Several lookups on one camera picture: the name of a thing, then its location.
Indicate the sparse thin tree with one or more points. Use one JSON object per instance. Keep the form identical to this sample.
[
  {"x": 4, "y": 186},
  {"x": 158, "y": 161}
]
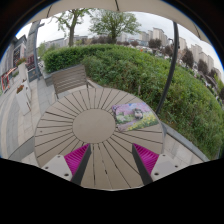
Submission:
[{"x": 71, "y": 33}]

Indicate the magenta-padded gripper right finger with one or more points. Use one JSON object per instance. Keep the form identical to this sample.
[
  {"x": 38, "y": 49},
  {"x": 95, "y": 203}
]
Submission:
[{"x": 146, "y": 159}]

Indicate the grey storefront building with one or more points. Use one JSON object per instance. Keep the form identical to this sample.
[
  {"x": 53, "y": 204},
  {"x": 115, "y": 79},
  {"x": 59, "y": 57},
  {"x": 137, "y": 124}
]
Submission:
[{"x": 8, "y": 63}]

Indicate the white flower planter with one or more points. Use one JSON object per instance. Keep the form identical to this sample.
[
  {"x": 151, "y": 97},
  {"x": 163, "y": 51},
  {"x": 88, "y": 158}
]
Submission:
[
  {"x": 23, "y": 101},
  {"x": 22, "y": 70}
]

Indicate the curved black parasol pole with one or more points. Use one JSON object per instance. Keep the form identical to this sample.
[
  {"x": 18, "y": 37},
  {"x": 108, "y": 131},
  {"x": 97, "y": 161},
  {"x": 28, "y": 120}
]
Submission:
[{"x": 173, "y": 60}]

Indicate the round dense tree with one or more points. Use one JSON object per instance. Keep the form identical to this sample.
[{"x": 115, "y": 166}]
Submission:
[{"x": 113, "y": 23}]

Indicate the group of apartment buildings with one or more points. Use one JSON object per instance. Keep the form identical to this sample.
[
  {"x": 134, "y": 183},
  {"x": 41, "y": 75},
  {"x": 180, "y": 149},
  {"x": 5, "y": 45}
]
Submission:
[{"x": 158, "y": 33}]

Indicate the beige parasol canopy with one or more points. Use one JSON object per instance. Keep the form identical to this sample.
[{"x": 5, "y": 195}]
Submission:
[{"x": 100, "y": 4}]

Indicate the transparent computer mouse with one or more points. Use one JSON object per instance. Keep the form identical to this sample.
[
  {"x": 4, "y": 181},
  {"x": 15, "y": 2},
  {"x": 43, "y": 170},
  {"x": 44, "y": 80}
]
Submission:
[{"x": 138, "y": 113}]

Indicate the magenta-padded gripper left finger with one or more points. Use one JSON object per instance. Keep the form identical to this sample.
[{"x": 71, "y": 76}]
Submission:
[{"x": 76, "y": 158}]

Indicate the floral print mouse pad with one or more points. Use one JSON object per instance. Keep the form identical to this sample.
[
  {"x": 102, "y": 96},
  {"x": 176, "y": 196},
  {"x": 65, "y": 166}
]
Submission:
[{"x": 123, "y": 115}]

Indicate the grey slatted chair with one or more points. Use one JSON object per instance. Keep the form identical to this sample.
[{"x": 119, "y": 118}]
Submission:
[{"x": 68, "y": 78}]

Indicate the tall grey sign pillar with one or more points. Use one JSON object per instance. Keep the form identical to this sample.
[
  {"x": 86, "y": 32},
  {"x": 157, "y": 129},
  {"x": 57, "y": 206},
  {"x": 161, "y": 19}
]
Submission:
[{"x": 31, "y": 43}]

